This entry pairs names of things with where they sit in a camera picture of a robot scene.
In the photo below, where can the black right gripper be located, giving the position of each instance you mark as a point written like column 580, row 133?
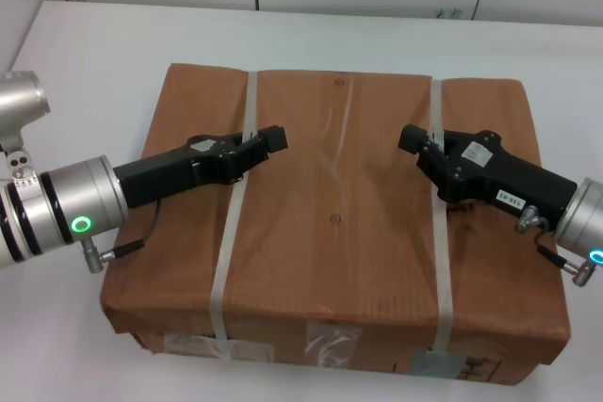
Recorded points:
column 494, row 181

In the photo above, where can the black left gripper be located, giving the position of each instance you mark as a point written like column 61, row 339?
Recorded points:
column 165, row 176

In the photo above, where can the brown cardboard box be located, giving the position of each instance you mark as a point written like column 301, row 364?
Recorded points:
column 339, row 242

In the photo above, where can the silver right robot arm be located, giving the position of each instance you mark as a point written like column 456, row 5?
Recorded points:
column 584, row 218

